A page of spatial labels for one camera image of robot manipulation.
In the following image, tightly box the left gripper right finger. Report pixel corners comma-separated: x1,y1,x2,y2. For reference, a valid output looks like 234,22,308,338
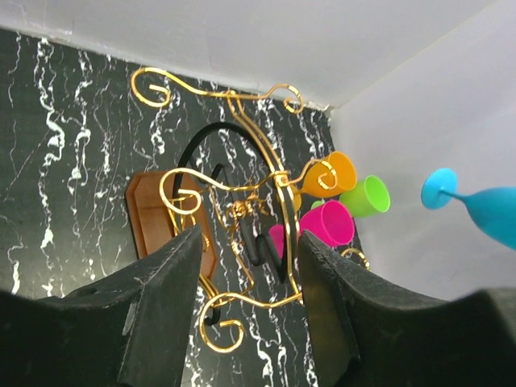
298,232,515,386

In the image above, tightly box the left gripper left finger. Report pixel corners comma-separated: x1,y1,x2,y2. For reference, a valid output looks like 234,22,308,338
1,227,202,386

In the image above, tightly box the pink wine glass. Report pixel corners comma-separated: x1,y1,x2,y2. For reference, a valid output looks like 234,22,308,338
268,199,356,259

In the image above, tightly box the green wine glass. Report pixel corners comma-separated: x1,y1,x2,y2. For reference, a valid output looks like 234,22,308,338
337,175,391,218

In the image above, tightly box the orange wine glass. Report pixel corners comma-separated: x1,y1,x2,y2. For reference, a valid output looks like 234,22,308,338
290,151,357,210

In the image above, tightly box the blue wine glass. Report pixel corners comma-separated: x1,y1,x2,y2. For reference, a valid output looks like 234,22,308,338
420,168,515,250

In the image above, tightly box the gold wire wine glass rack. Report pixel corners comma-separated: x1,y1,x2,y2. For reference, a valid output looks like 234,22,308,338
124,66,371,355

